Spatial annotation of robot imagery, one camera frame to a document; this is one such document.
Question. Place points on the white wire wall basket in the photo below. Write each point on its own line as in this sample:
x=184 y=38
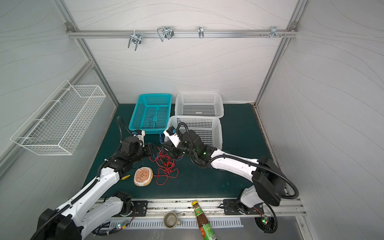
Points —
x=58 y=125

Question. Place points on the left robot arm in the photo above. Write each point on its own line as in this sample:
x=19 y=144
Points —
x=74 y=219

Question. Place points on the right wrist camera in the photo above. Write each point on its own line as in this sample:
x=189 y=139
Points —
x=173 y=136

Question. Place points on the yellow banana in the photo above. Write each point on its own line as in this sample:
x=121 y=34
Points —
x=125 y=177

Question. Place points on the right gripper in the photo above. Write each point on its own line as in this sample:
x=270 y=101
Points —
x=172 y=148

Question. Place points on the teal plastic basket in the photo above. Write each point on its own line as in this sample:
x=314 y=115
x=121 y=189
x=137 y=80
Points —
x=151 y=113

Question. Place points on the white basket near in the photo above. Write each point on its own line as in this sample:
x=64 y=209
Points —
x=208 y=128

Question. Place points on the white basket far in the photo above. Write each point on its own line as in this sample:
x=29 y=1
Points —
x=204 y=104

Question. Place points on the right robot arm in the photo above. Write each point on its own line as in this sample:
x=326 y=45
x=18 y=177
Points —
x=270 y=185

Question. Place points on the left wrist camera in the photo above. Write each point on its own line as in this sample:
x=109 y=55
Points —
x=140 y=135

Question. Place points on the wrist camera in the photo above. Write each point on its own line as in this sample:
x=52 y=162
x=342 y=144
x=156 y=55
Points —
x=173 y=136
x=140 y=135

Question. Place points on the sauce bottle green label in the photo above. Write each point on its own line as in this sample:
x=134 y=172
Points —
x=203 y=223

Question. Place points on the metal cross rail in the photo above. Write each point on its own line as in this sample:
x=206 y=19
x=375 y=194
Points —
x=185 y=34

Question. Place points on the metal cup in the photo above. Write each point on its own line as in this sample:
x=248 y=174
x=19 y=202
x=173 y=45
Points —
x=171 y=220

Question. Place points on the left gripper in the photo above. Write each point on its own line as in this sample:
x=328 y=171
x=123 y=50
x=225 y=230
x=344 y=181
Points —
x=148 y=147

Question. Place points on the metal double hook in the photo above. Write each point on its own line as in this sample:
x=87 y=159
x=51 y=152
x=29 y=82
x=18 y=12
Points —
x=165 y=32

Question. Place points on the small metal clip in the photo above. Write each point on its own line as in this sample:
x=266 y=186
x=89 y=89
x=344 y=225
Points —
x=201 y=32

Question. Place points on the metal u-bolt hook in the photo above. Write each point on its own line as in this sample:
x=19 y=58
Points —
x=135 y=40

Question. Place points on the metal bracket hook right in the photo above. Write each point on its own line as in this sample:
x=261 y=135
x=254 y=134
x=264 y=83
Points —
x=274 y=34

